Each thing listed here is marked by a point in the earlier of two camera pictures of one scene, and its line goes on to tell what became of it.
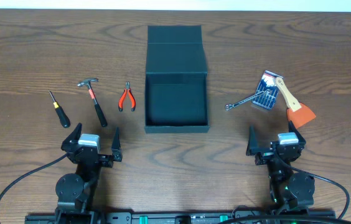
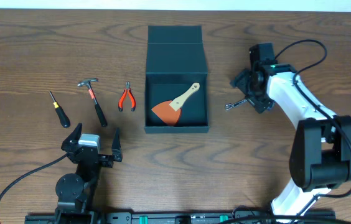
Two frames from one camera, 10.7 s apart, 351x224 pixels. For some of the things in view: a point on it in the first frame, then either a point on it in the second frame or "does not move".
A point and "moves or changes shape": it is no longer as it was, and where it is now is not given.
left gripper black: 99,157 does not move
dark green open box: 176,98 does not move
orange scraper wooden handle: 292,99 moves or changes shape
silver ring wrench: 229,106 does not move
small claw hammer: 86,81 does not move
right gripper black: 268,155 -> 242,79
